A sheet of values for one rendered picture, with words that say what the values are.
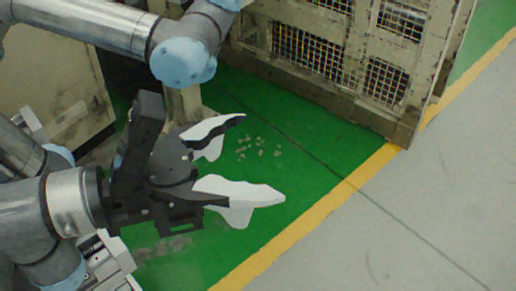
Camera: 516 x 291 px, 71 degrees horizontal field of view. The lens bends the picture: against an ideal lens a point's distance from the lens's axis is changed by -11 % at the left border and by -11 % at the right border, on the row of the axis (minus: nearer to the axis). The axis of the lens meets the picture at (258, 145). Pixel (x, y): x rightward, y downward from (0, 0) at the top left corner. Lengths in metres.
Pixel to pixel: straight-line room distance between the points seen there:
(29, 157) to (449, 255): 1.53
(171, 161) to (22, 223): 0.17
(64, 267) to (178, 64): 0.31
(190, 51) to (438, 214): 1.47
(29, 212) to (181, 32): 0.32
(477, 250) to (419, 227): 0.26
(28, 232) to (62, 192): 0.06
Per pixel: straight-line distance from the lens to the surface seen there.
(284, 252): 1.59
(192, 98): 1.92
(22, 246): 0.49
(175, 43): 0.57
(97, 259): 0.87
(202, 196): 0.40
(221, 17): 0.66
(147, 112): 0.38
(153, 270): 1.60
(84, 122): 1.93
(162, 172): 0.43
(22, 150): 0.58
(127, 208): 0.47
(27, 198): 0.46
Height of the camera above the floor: 1.40
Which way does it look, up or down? 46 degrees down
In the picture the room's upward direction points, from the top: straight up
